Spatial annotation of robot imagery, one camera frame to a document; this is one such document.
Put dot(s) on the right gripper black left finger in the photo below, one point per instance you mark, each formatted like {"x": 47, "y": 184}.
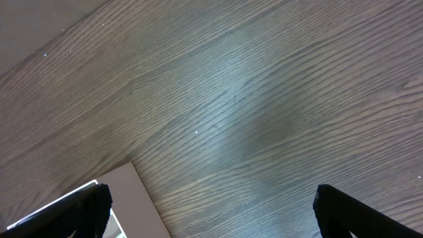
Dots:
{"x": 83, "y": 214}

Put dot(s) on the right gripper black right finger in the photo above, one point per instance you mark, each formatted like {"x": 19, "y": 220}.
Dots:
{"x": 342, "y": 216}

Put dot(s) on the white cardboard box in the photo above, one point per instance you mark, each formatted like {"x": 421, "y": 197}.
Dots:
{"x": 133, "y": 213}

